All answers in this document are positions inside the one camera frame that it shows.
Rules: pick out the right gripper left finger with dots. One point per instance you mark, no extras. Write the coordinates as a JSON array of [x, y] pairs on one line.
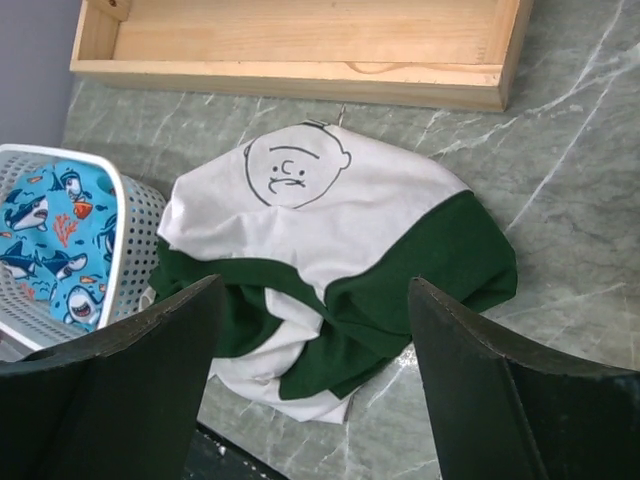
[[118, 403]]

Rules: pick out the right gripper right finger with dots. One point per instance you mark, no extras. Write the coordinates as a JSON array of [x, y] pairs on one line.
[[502, 406]]

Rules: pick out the green and white t shirt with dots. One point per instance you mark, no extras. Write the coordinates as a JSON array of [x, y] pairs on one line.
[[316, 232]]

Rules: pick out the white plastic basket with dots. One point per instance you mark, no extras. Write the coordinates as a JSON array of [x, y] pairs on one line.
[[27, 323]]

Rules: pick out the blue shark print cloth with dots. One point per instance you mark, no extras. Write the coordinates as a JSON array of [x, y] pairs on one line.
[[58, 233]]

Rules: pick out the wooden clothes rack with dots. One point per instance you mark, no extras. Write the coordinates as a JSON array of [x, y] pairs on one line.
[[446, 54]]

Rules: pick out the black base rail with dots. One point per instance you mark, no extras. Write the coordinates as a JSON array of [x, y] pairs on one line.
[[212, 457]]

